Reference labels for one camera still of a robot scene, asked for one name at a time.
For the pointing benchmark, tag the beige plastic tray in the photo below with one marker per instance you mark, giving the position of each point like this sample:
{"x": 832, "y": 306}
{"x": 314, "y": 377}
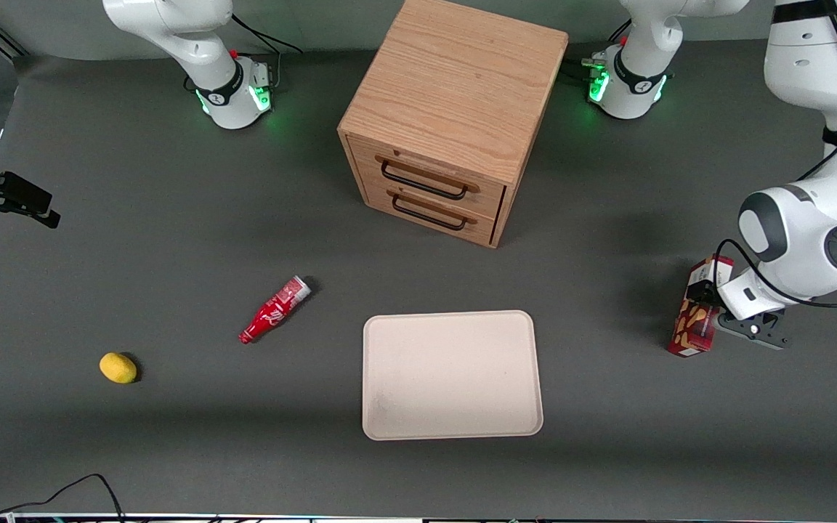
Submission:
{"x": 451, "y": 374}

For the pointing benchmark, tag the red cookie box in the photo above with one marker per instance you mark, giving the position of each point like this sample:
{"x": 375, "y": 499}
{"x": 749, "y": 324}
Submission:
{"x": 694, "y": 330}

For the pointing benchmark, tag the yellow lemon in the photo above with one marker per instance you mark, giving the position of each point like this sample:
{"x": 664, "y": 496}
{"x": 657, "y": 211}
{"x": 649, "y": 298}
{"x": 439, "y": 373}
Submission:
{"x": 118, "y": 367}

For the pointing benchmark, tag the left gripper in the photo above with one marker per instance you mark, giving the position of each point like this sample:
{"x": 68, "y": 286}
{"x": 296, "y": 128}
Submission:
{"x": 702, "y": 293}

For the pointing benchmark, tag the wooden drawer cabinet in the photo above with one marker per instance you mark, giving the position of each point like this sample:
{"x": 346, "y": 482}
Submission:
{"x": 455, "y": 80}

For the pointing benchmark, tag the wooden drawer front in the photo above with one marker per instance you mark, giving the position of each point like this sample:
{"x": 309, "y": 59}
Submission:
{"x": 487, "y": 196}
{"x": 480, "y": 231}

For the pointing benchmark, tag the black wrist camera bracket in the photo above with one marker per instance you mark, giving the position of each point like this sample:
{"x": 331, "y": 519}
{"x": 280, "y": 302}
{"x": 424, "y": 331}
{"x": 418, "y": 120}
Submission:
{"x": 771, "y": 338}

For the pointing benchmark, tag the red cola bottle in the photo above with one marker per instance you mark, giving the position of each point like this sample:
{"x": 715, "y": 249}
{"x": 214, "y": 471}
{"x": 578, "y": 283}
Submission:
{"x": 273, "y": 311}

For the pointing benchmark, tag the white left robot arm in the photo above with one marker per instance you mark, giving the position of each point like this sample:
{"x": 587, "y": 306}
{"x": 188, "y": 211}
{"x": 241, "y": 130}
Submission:
{"x": 803, "y": 240}

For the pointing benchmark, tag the black clamp mount device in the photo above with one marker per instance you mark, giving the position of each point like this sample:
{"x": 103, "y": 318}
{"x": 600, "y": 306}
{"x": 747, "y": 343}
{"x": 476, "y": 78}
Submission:
{"x": 22, "y": 192}

